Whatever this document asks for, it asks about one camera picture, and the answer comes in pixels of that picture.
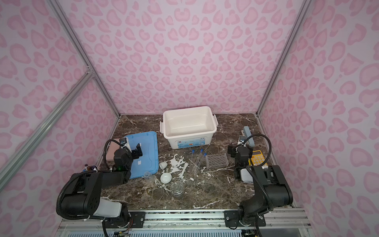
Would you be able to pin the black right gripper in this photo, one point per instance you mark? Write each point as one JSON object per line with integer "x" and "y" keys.
{"x": 232, "y": 151}

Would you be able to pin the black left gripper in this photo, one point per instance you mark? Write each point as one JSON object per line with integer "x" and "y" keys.
{"x": 137, "y": 151}

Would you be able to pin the blue capped test tube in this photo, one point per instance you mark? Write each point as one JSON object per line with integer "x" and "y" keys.
{"x": 205, "y": 159}
{"x": 200, "y": 158}
{"x": 192, "y": 161}

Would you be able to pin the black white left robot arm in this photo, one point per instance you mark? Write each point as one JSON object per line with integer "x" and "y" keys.
{"x": 80, "y": 198}

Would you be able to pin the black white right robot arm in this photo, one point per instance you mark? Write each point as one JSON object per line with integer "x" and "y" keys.
{"x": 271, "y": 190}

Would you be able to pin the yellow calculator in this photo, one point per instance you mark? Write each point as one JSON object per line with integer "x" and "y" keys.
{"x": 257, "y": 158}

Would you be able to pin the pink pencil case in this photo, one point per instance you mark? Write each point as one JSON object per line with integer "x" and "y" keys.
{"x": 112, "y": 147}

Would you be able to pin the blue plastic bin lid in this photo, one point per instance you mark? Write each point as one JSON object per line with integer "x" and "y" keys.
{"x": 149, "y": 161}

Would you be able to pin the clear test tube rack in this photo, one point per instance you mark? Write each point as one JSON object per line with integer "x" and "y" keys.
{"x": 216, "y": 161}

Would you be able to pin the pink pen holder cup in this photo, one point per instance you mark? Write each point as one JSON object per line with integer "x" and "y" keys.
{"x": 89, "y": 168}

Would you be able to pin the small white funnel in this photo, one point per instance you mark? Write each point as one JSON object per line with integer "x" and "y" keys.
{"x": 163, "y": 165}

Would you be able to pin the white ceramic mortar bowl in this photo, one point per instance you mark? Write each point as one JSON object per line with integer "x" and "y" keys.
{"x": 166, "y": 178}

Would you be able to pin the white plastic storage bin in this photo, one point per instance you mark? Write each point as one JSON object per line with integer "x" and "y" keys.
{"x": 190, "y": 127}

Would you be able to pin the clear glass beaker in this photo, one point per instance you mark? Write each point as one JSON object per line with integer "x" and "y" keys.
{"x": 177, "y": 189}

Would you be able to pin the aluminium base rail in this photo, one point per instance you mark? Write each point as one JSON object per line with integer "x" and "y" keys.
{"x": 288, "y": 222}

